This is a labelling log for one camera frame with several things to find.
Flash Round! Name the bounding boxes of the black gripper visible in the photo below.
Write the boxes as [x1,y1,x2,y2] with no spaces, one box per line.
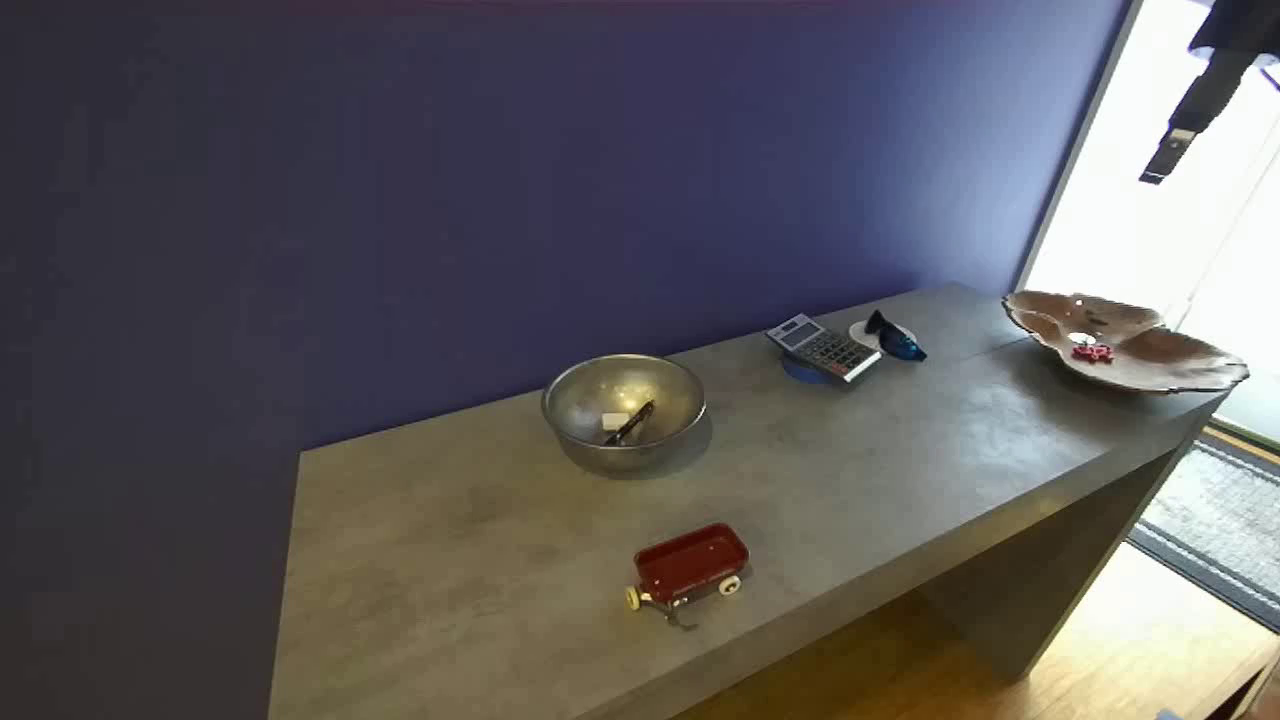
[1138,129,1195,184]

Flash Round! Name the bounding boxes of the red keys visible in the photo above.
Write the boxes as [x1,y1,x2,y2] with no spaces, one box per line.
[1073,339,1112,363]

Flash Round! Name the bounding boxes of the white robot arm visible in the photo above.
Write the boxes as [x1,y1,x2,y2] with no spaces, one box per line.
[1138,0,1280,184]

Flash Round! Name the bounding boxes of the silver metal bowl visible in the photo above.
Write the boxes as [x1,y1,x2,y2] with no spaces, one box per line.
[541,350,709,476]

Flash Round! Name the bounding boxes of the small object inside bowl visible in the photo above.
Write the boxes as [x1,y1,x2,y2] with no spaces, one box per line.
[599,401,654,445]

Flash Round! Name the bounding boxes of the blue sunglasses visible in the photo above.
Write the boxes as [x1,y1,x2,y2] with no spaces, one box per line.
[864,311,922,361]

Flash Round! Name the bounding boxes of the white round coaster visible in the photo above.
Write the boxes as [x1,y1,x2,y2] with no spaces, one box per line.
[849,321,880,350]

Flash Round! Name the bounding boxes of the grey door mat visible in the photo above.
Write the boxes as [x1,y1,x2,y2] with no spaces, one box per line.
[1126,433,1280,633]

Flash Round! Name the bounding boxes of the grey concrete console table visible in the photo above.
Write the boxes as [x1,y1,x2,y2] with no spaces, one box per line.
[268,288,1214,720]

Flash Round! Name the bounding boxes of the grey calculator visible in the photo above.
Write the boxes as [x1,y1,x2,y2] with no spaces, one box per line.
[768,311,880,384]

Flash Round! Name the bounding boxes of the red toy wagon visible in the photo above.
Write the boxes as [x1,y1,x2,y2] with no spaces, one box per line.
[629,523,746,613]

